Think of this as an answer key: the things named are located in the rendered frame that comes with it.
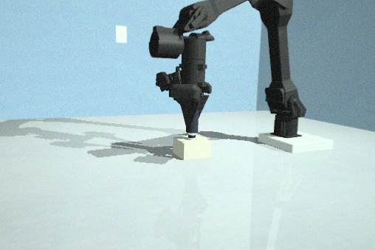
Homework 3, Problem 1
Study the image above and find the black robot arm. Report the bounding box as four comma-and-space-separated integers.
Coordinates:
149, 0, 306, 138

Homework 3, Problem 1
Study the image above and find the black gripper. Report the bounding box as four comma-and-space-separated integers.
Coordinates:
169, 60, 212, 128

